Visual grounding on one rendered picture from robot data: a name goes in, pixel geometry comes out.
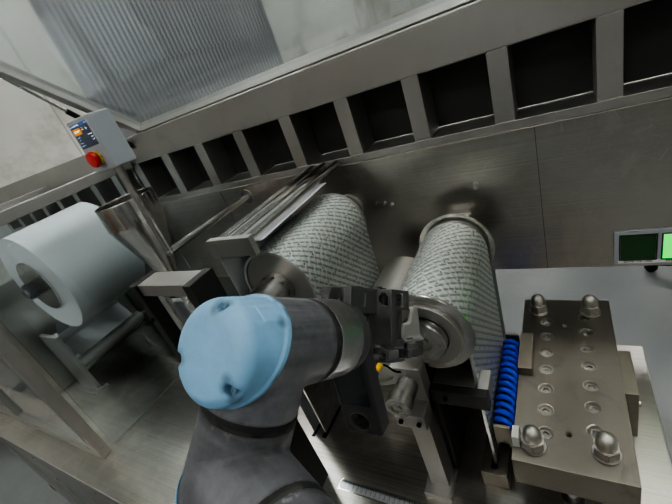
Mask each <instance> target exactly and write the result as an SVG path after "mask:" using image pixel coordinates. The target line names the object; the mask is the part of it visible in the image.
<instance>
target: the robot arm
mask: <svg viewBox="0 0 672 504"><path fill-rule="evenodd" d="M402 294H403V307H402V306H400V305H402ZM387 306H388V307H387ZM402 310H409V291H402V290H394V289H386V288H382V287H379V286H378V287H377V289H371V288H363V287H360V286H357V287H354V286H346V287H322V291H321V299H318V298H290V297H273V296H270V295H266V294H250V295H246V296H231V297H217V298H213V299H211V300H208V301H206V302H204V303H203V304H201V305H200V306H199V307H198V308H196V309H195V310H194V311H193V313H192V314H191V315H190V316H189V318H188V320H187V321H186V323H185V325H184V327H183V329H182V332H181V335H180V339H179V344H178V352H179V353H180V354H181V364H180V365H179V367H178V370H179V375H180V379H181V381H182V384H183V386H184V388H185V390H186V392H187V393H188V395H189V396H190V397H191V398H192V399H193V400H194V401H195V402H196V403H197V404H199V405H200V408H199V412H198V416H197V420H196V424H195V427H194V431H193V435H192V439H191V443H190V447H189V451H188V455H187V458H186V462H185V466H184V470H183V472H182V474H181V476H180V478H179V481H178V484H177V487H176V492H175V500H174V504H336V503H335V502H334V501H333V500H332V499H331V498H330V496H329V495H328V494H327V493H326V492H325V491H324V489H323V488H322V487H321V486H320V485H319V483H318V482H317V481H316V480H315V479H314V478H313V477H312V476H311V474H310V473H309V472H308V471H307V470H306V469H305V468H304V467H303V465H302V464H301V463H300V462H299V461H298V460H297V459H296V458H295V457H294V456H293V454H292V453H291V451H290V445H291V441H292V437H293V433H294V429H295V425H296V421H297V418H298V410H299V406H300V402H301V398H302V394H303V390H304V387H305V386H308V385H312V384H315V383H319V382H322V381H326V380H329V379H333V380H334V384H335V387H336V391H337V394H338V398H339V401H340V405H341V408H342V412H343V415H344V419H345V422H346V426H347V428H348V430H350V431H355V432H360V433H365V434H370V435H375V436H383V435H384V432H385V430H386V428H387V426H388V424H389V419H388V415H387V411H386V407H385V402H384V398H383V394H382V390H381V386H380V382H379V378H378V374H377V370H376V365H377V363H378V362H381V363H395V362H402V361H404V358H412V357H418V356H422V355H423V337H422V336H421V334H420V327H419V317H418V310H417V308H416V306H412V307H411V309H410V313H409V317H408V320H407V322H406V323H402ZM401 323H402V324H401Z"/></svg>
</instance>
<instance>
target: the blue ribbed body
mask: <svg viewBox="0 0 672 504"><path fill-rule="evenodd" d="M503 345H504V346H503V347H502V350H503V351H502V353H501V355H502V358H501V364H500V368H501V369H500V370H499V373H500V375H499V377H498V379H499V382H498V384H497V385H498V388H497V391H496V392H497V394H498V395H496V401H497V402H496V403H495V408H496V409H495V410H494V415H495V417H494V418H493V423H494V424H500V425H505V426H510V429H511V430H512V425H514V422H515V419H514V417H515V409H516V403H515V402H516V399H517V397H516V395H517V387H518V356H519V345H520V341H516V339H515V338H509V339H505V340H504V341H503Z"/></svg>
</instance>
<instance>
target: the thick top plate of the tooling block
mask: <svg viewBox="0 0 672 504"><path fill-rule="evenodd" d="M545 302H546V307H547V308H548V313H547V314H546V315H544V316H534V315H532V314H531V313H530V308H531V307H530V303H531V300H525V304H524V316H523V328H522V333H533V334H534V357H533V375H523V374H519V375H518V387H517V399H516V411H515V422H514V425H517V426H519V427H520V433H521V438H522V430H523V428H524V427H525V426H526V425H529V424H531V425H534V426H536V427H537V428H538V429H539V430H540V432H541V434H542V435H543V437H544V442H545V443H546V446H547V451H546V453H545V454H544V455H543V456H541V457H532V456H529V455H527V454H526V453H525V452H524V451H523V450H522V448H521V442H520V447H516V446H512V458H511V460H512V465H513V470H514V475H515V480H516V481H517V482H521V483H525V484H529V485H533V486H537V487H541V488H545V489H549V490H553V491H557V492H562V493H566V494H570V495H574V496H578V497H582V498H586V499H590V500H594V501H598V502H602V503H606V504H641V494H642V486H641V480H640V475H639V469H638V463H637V458H636V452H635V446H634V441H633V435H632V429H631V424H630V418H629V412H628V407H627V401H626V396H625V390H624V384H623V379H622V373H621V367H620V362H619V356H618V350H617V345H616V339H615V333H614V328H613V322H612V316H611V311H610V305H609V301H598V303H599V309H600V310H601V314H600V316H598V317H596V318H587V317H584V316H582V315H581V314H580V309H581V302H582V300H545ZM601 431H607V432H610V433H611V434H613V435H614V436H615V438H616V439H617V442H618V443H619V448H620V452H621V454H622V462H621V463H620V464H619V465H617V466H606V465H603V464H601V463H600V462H598V461H597V460H596V459H595V458H594V457H593V455H592V446H593V445H594V438H595V437H596V435H597V433H599V432H601Z"/></svg>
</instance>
